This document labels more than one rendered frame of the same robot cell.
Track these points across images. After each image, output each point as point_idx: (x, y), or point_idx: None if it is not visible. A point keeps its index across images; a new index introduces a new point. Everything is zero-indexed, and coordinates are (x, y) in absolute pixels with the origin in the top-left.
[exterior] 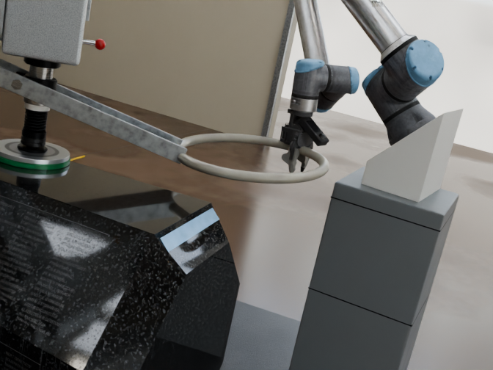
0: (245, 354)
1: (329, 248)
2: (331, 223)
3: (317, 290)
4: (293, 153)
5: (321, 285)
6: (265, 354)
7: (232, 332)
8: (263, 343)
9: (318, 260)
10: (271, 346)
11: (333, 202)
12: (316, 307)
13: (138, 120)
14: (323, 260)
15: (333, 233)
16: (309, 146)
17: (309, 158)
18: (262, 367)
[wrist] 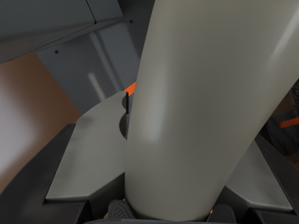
0: (127, 62)
1: (57, 6)
2: (32, 16)
3: (90, 10)
4: (288, 172)
5: (85, 5)
6: (112, 54)
7: (117, 87)
8: (103, 66)
9: (78, 22)
10: (99, 60)
11: (0, 29)
12: (95, 5)
13: None
14: (71, 12)
15: (39, 6)
16: (50, 208)
17: (81, 118)
18: (127, 42)
